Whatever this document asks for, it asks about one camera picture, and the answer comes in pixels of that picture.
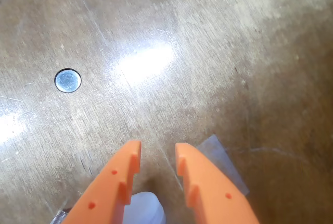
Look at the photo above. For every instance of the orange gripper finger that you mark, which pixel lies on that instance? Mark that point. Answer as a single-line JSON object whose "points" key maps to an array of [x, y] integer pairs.
{"points": [[104, 192], [208, 182]]}

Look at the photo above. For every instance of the clear tape patch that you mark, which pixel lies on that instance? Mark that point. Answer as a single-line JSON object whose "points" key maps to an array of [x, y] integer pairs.
{"points": [[221, 156]]}

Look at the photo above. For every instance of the round metal table rivet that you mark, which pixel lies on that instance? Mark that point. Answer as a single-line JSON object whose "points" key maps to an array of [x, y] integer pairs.
{"points": [[67, 80]]}

